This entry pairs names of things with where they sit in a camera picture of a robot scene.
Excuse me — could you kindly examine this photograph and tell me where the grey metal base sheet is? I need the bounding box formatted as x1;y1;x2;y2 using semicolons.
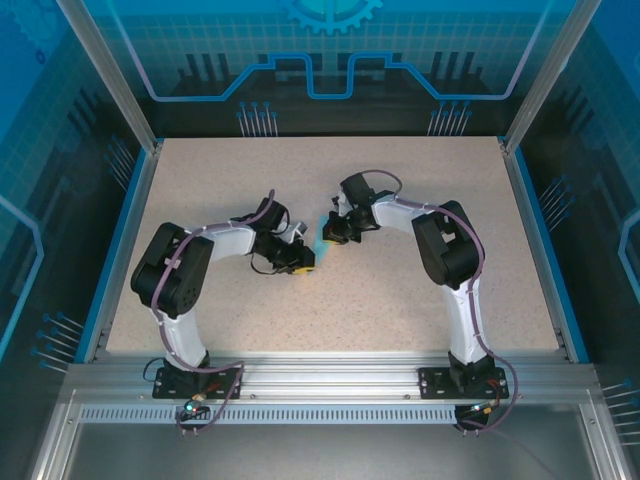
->
62;422;601;480

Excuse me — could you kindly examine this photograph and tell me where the aluminium base beam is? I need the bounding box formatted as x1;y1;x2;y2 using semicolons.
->
65;350;601;404

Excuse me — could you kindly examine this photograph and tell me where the slotted grey cable duct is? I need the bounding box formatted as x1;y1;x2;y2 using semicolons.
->
79;405;459;425

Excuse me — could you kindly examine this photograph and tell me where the aluminium and blue side rail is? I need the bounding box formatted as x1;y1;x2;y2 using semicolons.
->
502;143;591;364
82;139;162;364

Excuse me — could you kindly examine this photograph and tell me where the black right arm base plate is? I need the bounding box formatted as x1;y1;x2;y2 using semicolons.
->
418;366;512;401

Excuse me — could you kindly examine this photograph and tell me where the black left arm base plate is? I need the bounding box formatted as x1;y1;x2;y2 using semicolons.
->
152;367;245;401

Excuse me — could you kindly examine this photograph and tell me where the aluminium frame post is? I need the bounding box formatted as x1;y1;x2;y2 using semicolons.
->
502;0;601;154
54;0;164;156

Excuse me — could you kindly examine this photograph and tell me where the aluminium lower frame rail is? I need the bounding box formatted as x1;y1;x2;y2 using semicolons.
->
29;389;84;480
579;399;632;480

